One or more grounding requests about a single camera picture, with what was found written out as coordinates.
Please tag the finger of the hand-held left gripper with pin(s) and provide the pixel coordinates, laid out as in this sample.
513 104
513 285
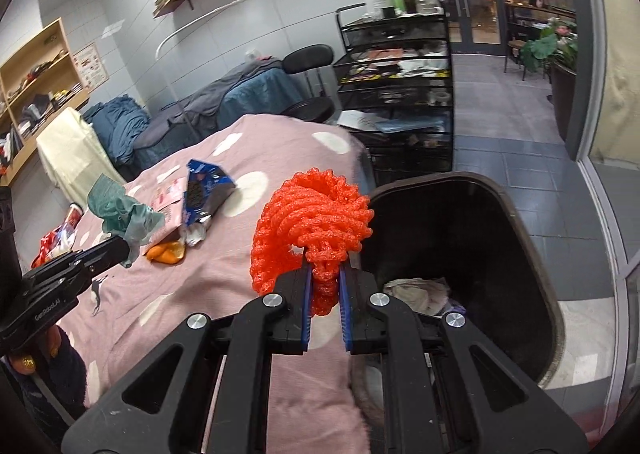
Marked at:
107 254

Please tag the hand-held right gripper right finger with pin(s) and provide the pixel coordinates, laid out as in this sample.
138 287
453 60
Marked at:
345 319

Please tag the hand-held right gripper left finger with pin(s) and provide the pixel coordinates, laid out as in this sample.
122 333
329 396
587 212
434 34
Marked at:
306 314

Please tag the orange foam fruit net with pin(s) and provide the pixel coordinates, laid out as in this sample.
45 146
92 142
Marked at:
310 214

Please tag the purple plastic bag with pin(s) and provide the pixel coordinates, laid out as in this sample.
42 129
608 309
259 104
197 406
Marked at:
456 309

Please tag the black trash bin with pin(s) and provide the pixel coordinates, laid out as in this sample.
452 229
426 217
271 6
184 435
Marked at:
475 234

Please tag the person's left forearm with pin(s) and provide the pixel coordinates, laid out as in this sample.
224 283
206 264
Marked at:
60 384

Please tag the person's left hand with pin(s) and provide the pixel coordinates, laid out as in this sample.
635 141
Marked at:
25 361

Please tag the red can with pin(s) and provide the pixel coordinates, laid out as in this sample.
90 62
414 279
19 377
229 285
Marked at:
74 219

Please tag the orange peel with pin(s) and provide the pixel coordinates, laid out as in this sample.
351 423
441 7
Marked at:
162 254

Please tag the red patterned bag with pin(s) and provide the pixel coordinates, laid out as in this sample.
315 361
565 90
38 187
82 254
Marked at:
47 244

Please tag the crumpled white paper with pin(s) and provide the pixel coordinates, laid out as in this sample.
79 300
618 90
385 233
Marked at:
415 294

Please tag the pink beige snack packet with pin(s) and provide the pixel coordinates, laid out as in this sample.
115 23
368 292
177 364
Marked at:
167 204

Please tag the cream cloth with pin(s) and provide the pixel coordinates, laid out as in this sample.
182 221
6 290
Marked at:
75 153

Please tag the blue snack wrapper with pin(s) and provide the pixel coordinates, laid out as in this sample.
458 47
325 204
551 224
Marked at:
200 189

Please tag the blue bedding pile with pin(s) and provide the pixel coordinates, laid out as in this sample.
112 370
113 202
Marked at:
117 128

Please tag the black mesh cart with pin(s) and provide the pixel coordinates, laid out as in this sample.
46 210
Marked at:
400 153

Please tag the grey blanket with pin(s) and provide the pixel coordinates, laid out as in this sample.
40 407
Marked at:
200 103

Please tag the white paper sheet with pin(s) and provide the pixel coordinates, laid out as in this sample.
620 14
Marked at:
357 119

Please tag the massage bed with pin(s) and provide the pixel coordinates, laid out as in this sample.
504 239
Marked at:
250 93

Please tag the white floor lamp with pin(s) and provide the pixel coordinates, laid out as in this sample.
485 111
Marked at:
200 18

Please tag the black chair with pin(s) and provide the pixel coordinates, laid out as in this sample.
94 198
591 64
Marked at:
307 56

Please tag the potted plant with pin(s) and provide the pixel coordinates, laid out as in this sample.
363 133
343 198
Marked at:
545 48

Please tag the wall poster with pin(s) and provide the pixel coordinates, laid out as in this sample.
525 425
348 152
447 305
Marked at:
91 64

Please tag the wooden wall cabinet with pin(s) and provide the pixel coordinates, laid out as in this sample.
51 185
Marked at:
57 28

